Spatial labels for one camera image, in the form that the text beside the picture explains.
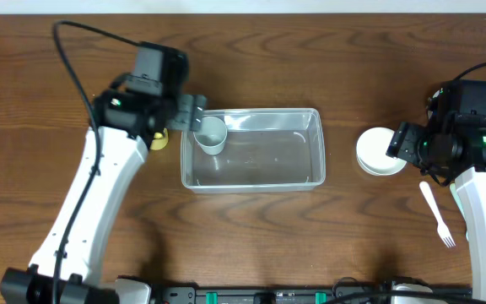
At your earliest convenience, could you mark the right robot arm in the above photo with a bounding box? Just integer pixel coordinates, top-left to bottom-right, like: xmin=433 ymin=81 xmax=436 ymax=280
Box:
xmin=386 ymin=121 xmax=486 ymax=301

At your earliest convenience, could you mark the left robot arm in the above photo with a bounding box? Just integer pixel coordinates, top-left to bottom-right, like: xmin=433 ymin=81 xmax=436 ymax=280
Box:
xmin=0 ymin=88 xmax=207 ymax=303

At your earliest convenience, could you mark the clear plastic container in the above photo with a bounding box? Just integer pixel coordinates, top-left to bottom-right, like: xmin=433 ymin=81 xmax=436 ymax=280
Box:
xmin=181 ymin=108 xmax=326 ymax=194

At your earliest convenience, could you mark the pink plastic fork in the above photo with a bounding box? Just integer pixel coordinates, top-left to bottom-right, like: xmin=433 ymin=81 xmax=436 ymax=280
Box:
xmin=418 ymin=181 xmax=456 ymax=248

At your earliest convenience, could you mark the yellow plastic cup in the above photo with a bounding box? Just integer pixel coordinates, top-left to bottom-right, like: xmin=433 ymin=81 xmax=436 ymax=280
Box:
xmin=150 ymin=128 xmax=169 ymax=150

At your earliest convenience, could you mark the grey bowl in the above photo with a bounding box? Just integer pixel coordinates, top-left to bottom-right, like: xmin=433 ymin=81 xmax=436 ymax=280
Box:
xmin=426 ymin=90 xmax=441 ymax=121

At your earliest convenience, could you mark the white bowl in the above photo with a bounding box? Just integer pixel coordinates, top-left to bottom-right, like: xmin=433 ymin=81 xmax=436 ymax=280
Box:
xmin=356 ymin=128 xmax=407 ymax=176

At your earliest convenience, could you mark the grey plastic cup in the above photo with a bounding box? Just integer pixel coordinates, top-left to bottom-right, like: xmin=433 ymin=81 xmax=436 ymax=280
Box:
xmin=194 ymin=117 xmax=228 ymax=155

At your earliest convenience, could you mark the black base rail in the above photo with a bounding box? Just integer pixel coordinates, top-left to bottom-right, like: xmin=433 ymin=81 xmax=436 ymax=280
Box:
xmin=116 ymin=276 xmax=474 ymax=304

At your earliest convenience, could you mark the light green plastic spoon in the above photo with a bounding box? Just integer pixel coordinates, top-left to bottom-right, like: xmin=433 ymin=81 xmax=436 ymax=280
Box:
xmin=449 ymin=182 xmax=466 ymax=220

